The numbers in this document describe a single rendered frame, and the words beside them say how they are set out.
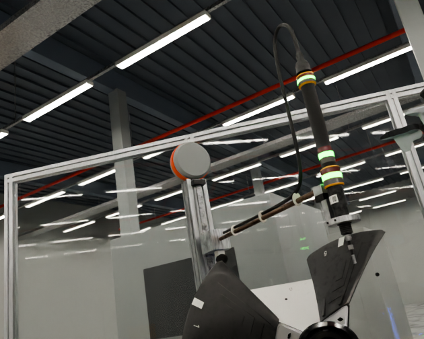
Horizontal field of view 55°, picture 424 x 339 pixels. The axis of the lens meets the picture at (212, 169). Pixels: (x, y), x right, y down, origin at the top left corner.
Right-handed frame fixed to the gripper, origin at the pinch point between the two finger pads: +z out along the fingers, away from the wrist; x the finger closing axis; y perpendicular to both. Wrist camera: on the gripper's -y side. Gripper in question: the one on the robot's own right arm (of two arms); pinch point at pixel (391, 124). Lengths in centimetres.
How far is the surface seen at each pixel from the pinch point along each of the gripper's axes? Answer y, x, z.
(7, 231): -12, 91, 131
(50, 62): -381, 483, 246
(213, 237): 11, 51, 44
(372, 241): 24.7, 10.2, 7.8
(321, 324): 40.0, -0.6, 26.9
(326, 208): 16.9, 1.3, 19.4
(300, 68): -16.8, -1.8, 18.1
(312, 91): -10.4, -1.9, 16.7
